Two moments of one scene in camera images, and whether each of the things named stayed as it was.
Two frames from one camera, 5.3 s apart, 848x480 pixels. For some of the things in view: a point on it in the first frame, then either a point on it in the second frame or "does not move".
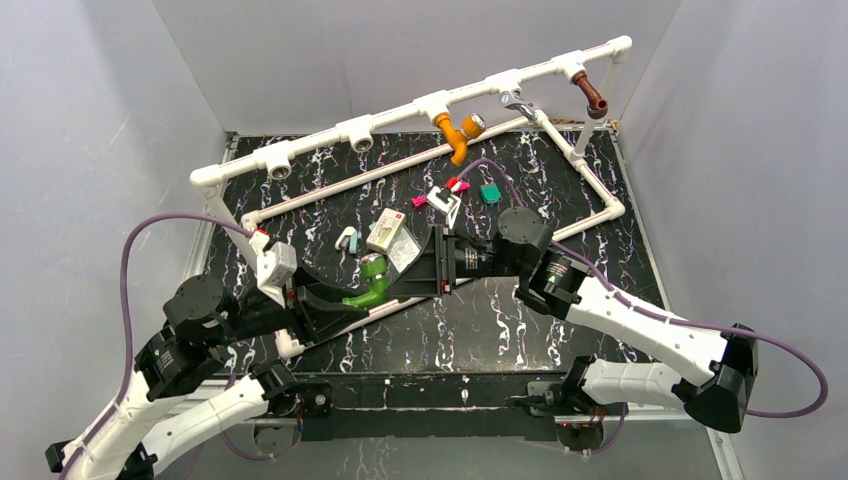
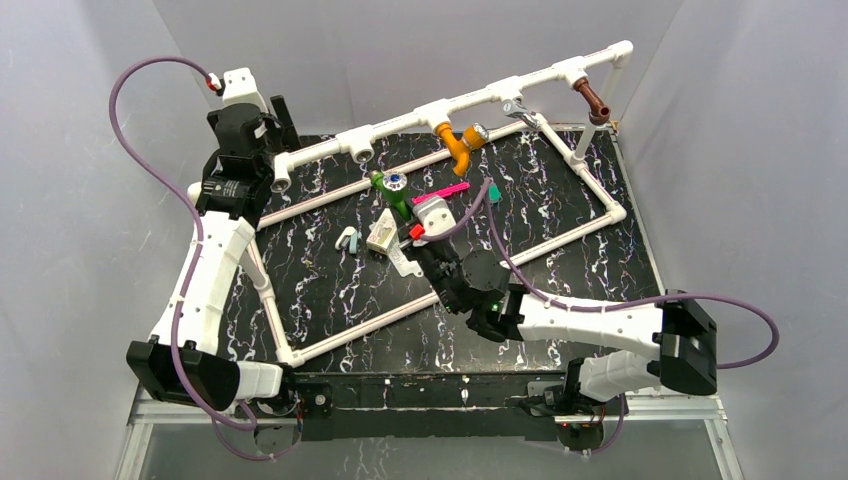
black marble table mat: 445,231 does not move
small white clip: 349,237 does not move
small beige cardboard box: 387,230 does not move
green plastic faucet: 379,286 -> 393,185
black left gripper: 325,295 -> 217,117
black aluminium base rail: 432,406 does not move
